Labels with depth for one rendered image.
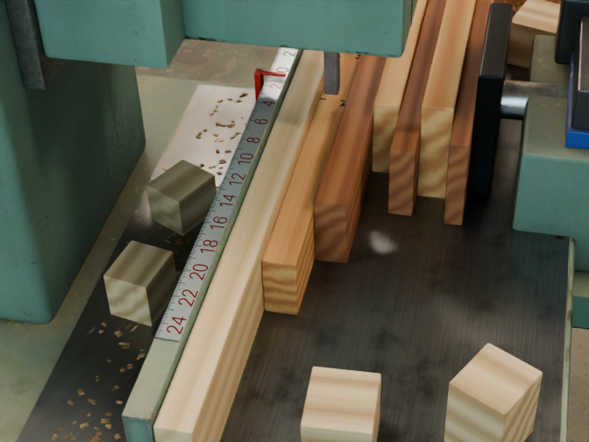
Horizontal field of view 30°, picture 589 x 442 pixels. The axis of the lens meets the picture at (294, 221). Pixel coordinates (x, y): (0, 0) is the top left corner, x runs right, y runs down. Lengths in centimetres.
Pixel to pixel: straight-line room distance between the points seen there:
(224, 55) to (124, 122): 171
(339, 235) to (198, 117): 34
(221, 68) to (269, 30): 186
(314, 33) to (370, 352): 19
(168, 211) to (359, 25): 26
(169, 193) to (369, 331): 26
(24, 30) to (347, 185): 21
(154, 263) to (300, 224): 17
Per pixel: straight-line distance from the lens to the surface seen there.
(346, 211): 64
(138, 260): 78
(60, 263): 79
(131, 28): 66
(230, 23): 68
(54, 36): 68
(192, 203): 84
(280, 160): 67
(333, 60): 71
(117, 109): 86
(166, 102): 100
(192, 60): 257
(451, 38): 75
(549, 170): 67
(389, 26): 65
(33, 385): 76
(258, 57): 256
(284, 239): 63
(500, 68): 67
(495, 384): 55
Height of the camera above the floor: 135
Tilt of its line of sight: 40 degrees down
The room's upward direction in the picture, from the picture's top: 2 degrees counter-clockwise
